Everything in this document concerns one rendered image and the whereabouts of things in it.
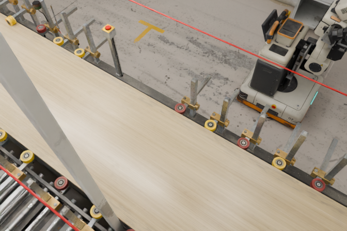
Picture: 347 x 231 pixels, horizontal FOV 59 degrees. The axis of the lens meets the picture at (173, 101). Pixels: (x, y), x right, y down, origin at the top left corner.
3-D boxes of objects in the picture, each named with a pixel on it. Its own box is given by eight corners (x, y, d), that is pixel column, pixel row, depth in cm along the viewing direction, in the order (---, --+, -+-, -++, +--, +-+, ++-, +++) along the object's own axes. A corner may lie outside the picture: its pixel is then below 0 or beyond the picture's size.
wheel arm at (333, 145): (331, 140, 214) (334, 137, 211) (336, 143, 213) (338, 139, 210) (308, 191, 194) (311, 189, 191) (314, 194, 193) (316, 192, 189)
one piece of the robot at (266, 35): (263, 50, 274) (258, 28, 260) (280, 27, 290) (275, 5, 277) (275, 51, 266) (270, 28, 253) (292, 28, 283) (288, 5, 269)
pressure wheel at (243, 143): (246, 156, 209) (249, 149, 199) (234, 154, 210) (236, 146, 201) (247, 146, 213) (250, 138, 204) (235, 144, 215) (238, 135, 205)
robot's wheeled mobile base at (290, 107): (234, 101, 328) (238, 86, 308) (261, 64, 357) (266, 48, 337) (295, 132, 305) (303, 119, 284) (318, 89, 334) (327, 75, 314)
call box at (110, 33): (109, 31, 233) (107, 23, 226) (116, 35, 230) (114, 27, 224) (103, 36, 229) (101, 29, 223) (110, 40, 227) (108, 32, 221)
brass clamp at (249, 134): (243, 131, 219) (245, 127, 215) (261, 140, 215) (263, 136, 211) (240, 137, 216) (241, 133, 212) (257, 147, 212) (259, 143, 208)
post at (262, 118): (249, 147, 228) (263, 111, 189) (253, 149, 227) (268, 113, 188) (247, 150, 227) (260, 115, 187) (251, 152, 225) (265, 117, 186)
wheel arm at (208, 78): (207, 77, 247) (207, 73, 244) (210, 79, 246) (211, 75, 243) (176, 115, 227) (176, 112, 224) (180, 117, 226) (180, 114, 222)
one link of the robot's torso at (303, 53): (290, 69, 284) (299, 50, 264) (302, 51, 297) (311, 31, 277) (319, 82, 275) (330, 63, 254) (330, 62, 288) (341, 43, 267)
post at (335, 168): (315, 183, 210) (346, 152, 171) (320, 186, 209) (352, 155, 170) (314, 187, 209) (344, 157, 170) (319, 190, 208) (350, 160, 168)
